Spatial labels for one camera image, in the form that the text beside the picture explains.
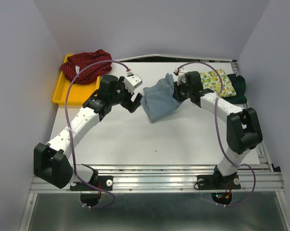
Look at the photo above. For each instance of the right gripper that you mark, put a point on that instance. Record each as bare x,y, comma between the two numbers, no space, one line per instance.
176,93

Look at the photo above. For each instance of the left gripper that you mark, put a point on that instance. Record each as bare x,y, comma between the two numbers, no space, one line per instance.
133,105

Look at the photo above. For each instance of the light blue denim skirt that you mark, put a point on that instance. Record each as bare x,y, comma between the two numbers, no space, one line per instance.
157,101

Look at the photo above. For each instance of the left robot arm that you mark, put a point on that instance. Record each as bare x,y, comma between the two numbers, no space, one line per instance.
54,162

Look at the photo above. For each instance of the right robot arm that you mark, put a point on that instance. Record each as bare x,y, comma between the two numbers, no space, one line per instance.
243,131

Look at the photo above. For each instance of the lemon print skirt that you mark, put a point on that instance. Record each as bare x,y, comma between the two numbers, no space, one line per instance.
210,80

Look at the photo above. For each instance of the dark green skirt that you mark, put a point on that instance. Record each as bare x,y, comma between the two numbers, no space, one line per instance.
239,85

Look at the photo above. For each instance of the yellow plastic tray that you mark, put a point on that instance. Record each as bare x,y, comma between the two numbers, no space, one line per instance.
78,93

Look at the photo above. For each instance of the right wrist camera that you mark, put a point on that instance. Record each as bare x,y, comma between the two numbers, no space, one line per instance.
181,79

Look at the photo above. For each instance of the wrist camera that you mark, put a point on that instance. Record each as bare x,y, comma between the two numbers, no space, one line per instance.
132,82
181,79

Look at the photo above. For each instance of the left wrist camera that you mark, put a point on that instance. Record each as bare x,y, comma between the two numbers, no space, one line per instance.
132,82

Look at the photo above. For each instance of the aluminium rail frame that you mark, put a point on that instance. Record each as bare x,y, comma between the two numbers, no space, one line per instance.
154,168

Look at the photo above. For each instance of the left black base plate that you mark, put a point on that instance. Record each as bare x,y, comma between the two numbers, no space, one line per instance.
95,199

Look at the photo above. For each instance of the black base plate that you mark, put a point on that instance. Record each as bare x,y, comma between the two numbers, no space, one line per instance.
95,199
221,187

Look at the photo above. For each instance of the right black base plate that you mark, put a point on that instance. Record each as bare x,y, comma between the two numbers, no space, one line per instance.
221,187

